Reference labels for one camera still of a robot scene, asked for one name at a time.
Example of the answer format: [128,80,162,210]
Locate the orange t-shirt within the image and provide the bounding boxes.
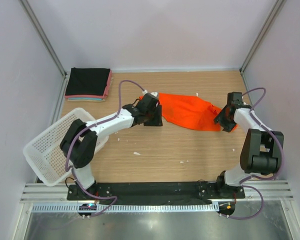
[139,92,239,133]

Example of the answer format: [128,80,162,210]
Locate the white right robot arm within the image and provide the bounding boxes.
[214,92,284,198]

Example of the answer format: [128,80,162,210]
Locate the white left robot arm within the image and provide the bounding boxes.
[59,92,163,200]

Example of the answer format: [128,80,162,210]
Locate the pink folded t-shirt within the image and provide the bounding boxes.
[64,69,113,99]

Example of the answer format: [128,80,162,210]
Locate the light blue folded t-shirt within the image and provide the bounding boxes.
[67,97,105,102]

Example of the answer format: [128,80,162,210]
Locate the white plastic basket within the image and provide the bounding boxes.
[23,107,95,187]

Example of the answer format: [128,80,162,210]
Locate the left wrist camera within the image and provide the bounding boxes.
[142,89,159,99]

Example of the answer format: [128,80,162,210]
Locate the aluminium frame rail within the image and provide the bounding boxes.
[20,180,294,206]

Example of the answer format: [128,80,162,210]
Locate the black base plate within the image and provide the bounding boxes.
[66,181,246,206]

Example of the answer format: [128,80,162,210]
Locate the white slotted cable duct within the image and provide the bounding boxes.
[31,202,219,214]

